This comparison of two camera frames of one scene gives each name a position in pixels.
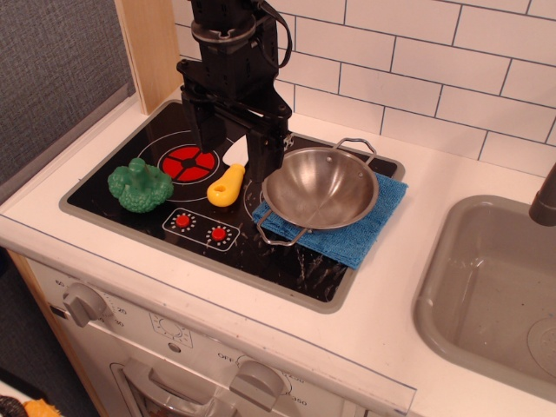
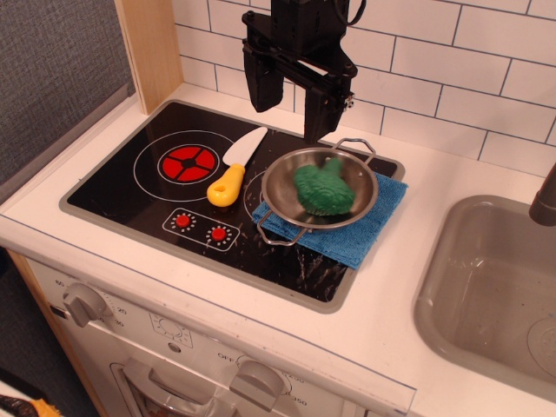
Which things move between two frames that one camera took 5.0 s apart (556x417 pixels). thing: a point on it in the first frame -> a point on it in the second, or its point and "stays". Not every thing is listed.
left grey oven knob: x=83 y=303 stays
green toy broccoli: x=139 y=188 -> x=324 y=191
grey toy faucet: x=543 y=208 stays
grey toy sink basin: x=488 y=295 stays
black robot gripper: x=239 y=81 -> x=307 y=37
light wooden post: x=148 y=29 stays
